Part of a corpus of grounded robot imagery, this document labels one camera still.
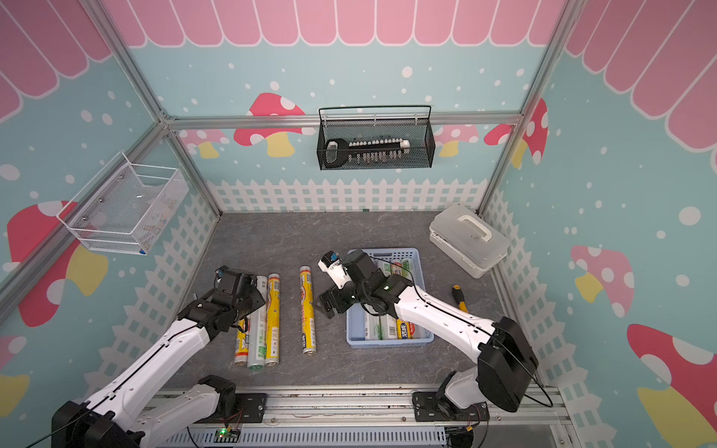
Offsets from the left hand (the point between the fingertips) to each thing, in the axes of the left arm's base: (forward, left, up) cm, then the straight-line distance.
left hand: (256, 301), depth 83 cm
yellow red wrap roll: (-5, -45, -7) cm, 46 cm away
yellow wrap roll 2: (-8, -5, -7) cm, 12 cm away
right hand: (-1, -22, +7) cm, 23 cm away
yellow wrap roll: (-10, +4, -7) cm, 13 cm away
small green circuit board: (-32, +3, -13) cm, 35 cm away
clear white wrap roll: (-4, -40, -6) cm, 40 cm away
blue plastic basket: (+19, -46, -6) cm, 51 cm away
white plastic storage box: (+24, -68, +1) cm, 72 cm away
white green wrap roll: (-5, -35, -7) cm, 36 cm away
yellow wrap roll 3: (+1, -14, -8) cm, 16 cm away
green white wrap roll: (-11, -1, -7) cm, 13 cm away
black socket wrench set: (+41, -23, +25) cm, 53 cm away
